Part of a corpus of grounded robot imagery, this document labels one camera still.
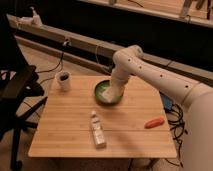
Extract green ceramic bowl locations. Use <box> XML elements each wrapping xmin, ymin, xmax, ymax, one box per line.
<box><xmin>94</xmin><ymin>80</ymin><xmax>122</xmax><ymax>105</ymax></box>

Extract black floor cables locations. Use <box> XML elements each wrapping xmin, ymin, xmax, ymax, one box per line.
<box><xmin>164</xmin><ymin>103</ymin><xmax>189</xmax><ymax>168</ymax></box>

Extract black office chair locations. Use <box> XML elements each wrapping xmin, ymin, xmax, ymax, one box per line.
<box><xmin>0</xmin><ymin>11</ymin><xmax>47</xmax><ymax>171</ymax></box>

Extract white spray bottle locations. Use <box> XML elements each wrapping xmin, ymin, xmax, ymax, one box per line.
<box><xmin>30</xmin><ymin>6</ymin><xmax>42</xmax><ymax>27</ymax></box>

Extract blue power adapter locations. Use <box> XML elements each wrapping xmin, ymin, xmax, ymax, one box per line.
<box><xmin>160</xmin><ymin>94</ymin><xmax>173</xmax><ymax>111</ymax></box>

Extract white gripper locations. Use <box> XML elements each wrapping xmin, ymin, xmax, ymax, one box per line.
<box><xmin>106</xmin><ymin>76</ymin><xmax>129</xmax><ymax>100</ymax></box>

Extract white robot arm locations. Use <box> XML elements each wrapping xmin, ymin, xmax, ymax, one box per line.
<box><xmin>107</xmin><ymin>45</ymin><xmax>213</xmax><ymax>171</ymax></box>

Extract wooden table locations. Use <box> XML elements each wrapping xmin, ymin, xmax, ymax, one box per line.
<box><xmin>28</xmin><ymin>76</ymin><xmax>177</xmax><ymax>158</ymax></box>

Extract white sponge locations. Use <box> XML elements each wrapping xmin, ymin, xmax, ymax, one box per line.
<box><xmin>102</xmin><ymin>87</ymin><xmax>116</xmax><ymax>102</ymax></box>

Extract white plastic bottle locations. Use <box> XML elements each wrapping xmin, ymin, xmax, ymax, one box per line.
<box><xmin>91</xmin><ymin>111</ymin><xmax>106</xmax><ymax>149</ymax></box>

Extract orange carrot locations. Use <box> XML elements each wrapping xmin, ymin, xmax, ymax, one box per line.
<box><xmin>144</xmin><ymin>117</ymin><xmax>165</xmax><ymax>129</ymax></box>

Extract white mug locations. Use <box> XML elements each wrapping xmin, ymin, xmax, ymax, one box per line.
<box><xmin>56</xmin><ymin>71</ymin><xmax>71</xmax><ymax>91</ymax></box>

